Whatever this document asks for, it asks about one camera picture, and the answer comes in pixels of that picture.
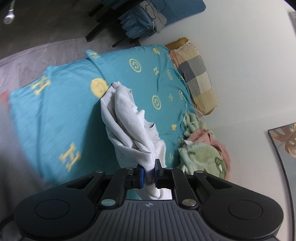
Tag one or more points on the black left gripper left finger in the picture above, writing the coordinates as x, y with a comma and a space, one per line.
68, 210

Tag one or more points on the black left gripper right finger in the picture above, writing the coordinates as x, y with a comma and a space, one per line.
227, 208

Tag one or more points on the white shirt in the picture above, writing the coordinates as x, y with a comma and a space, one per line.
136, 141

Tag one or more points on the green fleece blanket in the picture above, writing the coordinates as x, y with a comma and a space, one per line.
198, 156

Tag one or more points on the teal patterned bed sheet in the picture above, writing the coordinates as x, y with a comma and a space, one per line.
58, 116

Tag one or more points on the pink blanket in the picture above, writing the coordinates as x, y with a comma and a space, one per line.
204, 136

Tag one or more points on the framed leaf picture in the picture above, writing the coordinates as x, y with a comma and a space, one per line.
283, 139

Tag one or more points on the plaid beige grey pillow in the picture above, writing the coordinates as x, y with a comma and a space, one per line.
188, 61

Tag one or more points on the grey cloth on chair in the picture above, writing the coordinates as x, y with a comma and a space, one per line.
158, 19

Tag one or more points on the blue covered chair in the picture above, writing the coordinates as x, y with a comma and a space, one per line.
137, 24

